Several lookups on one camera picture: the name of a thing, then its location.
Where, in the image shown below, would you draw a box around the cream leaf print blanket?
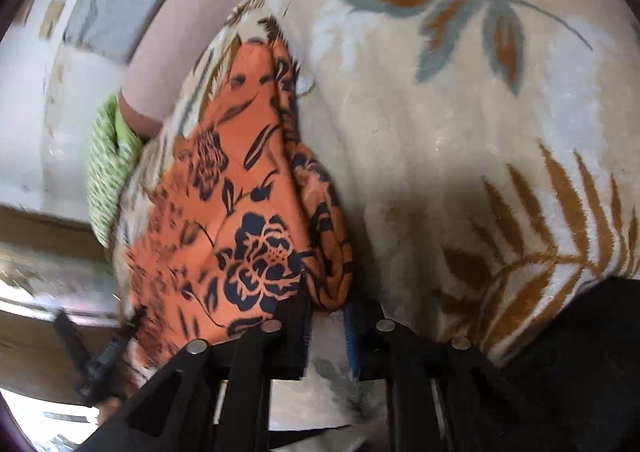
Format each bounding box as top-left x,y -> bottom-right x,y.
112,0 -> 640,433

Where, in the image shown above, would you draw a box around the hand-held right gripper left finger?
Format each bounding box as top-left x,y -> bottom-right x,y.
95,281 -> 313,452

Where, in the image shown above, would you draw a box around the pink bolster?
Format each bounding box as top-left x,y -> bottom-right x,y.
117,0 -> 302,141

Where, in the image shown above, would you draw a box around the patterned glass door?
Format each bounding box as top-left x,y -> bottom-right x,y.
0,206 -> 128,438

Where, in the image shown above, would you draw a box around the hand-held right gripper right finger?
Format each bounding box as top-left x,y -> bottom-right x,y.
344,307 -> 551,452

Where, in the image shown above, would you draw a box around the green white checkered blanket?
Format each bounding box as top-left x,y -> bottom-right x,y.
86,94 -> 147,251

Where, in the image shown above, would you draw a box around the beige light switch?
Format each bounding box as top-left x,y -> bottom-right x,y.
39,0 -> 67,40

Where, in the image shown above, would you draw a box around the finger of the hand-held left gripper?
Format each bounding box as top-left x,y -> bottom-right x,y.
97,309 -> 147,373
53,311 -> 97,375

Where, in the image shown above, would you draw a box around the orange floral blouse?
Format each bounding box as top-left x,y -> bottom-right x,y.
117,39 -> 357,373

